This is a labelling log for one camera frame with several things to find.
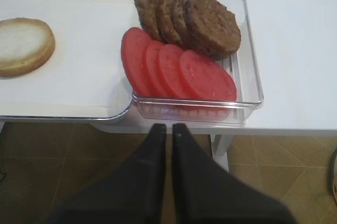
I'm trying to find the orange bottom bun back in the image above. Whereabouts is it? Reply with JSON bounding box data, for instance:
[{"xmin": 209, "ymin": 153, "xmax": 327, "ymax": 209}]
[{"xmin": 1, "ymin": 17, "xmax": 56, "ymax": 77}]

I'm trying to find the red tomato slice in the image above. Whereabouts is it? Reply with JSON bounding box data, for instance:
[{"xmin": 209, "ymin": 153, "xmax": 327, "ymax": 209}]
[
  {"xmin": 179, "ymin": 50, "xmax": 237, "ymax": 101},
  {"xmin": 143, "ymin": 40, "xmax": 170, "ymax": 98},
  {"xmin": 121, "ymin": 27, "xmax": 153, "ymax": 97},
  {"xmin": 158, "ymin": 44, "xmax": 193, "ymax": 99}
]

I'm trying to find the red tomato slice front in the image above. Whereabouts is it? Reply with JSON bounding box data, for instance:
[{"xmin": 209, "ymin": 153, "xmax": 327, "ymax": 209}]
[{"xmin": 179, "ymin": 50, "xmax": 237, "ymax": 101}]

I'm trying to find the brown patty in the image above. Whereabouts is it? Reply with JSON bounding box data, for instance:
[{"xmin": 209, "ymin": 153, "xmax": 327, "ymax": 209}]
[
  {"xmin": 184, "ymin": 0, "xmax": 241, "ymax": 57},
  {"xmin": 171, "ymin": 0, "xmax": 193, "ymax": 48},
  {"xmin": 156, "ymin": 0, "xmax": 183, "ymax": 47},
  {"xmin": 134, "ymin": 0, "xmax": 164, "ymax": 42}
]

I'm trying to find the red tomato slice back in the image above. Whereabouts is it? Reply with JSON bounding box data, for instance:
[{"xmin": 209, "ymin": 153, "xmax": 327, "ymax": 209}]
[{"xmin": 121, "ymin": 27, "xmax": 153, "ymax": 97}]

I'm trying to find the brown patty front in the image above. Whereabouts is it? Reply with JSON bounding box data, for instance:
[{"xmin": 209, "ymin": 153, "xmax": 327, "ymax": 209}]
[{"xmin": 184, "ymin": 0, "xmax": 241, "ymax": 57}]

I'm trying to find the white table leg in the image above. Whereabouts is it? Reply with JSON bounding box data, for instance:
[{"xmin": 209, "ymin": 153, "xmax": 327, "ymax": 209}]
[{"xmin": 210, "ymin": 135, "xmax": 234, "ymax": 171}]

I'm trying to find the clear patty tomato container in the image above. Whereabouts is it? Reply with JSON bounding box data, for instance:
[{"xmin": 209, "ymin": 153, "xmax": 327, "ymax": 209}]
[{"xmin": 133, "ymin": 0, "xmax": 264, "ymax": 125}]

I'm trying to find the brown patty back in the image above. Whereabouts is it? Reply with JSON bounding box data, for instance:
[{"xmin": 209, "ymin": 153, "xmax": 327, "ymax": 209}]
[{"xmin": 134, "ymin": 0, "xmax": 164, "ymax": 42}]

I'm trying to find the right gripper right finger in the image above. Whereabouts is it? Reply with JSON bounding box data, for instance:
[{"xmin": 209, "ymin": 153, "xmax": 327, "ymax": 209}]
[{"xmin": 172, "ymin": 124, "xmax": 297, "ymax": 223}]

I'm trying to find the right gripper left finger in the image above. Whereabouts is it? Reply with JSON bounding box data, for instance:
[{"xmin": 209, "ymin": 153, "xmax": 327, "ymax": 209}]
[{"xmin": 43, "ymin": 124, "xmax": 166, "ymax": 223}]

